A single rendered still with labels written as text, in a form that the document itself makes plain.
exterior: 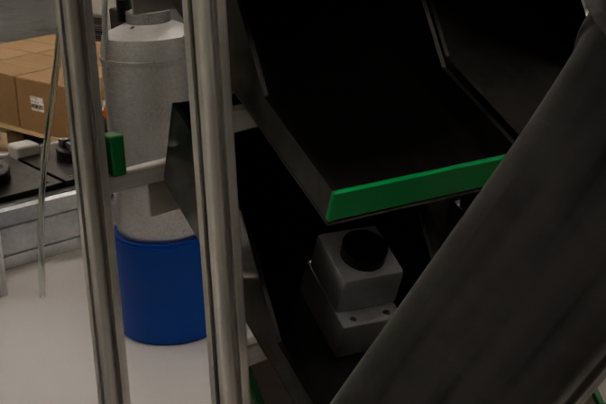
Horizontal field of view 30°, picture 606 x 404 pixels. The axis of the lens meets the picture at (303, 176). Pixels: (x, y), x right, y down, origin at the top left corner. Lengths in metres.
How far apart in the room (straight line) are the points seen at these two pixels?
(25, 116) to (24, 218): 3.73
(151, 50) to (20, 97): 4.19
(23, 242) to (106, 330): 1.07
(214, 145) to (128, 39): 0.82
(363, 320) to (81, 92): 0.26
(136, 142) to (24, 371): 0.35
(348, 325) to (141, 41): 0.83
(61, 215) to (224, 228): 1.27
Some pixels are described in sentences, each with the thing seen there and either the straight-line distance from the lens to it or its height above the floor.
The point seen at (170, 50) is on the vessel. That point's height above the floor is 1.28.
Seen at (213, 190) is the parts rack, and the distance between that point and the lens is 0.69.
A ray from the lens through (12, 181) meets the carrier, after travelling 2.04.
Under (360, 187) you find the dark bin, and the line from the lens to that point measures 0.62.
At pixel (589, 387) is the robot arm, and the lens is 0.32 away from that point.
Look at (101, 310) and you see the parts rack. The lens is 0.88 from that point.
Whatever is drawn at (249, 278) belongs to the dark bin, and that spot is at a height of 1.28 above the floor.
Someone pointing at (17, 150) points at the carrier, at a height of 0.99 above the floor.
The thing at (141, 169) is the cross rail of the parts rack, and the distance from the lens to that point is 0.87.
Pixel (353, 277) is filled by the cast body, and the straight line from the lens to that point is 0.72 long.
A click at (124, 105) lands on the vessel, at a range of 1.52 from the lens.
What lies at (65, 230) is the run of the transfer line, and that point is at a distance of 1.98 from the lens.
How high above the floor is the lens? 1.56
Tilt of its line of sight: 18 degrees down
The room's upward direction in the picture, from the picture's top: 2 degrees counter-clockwise
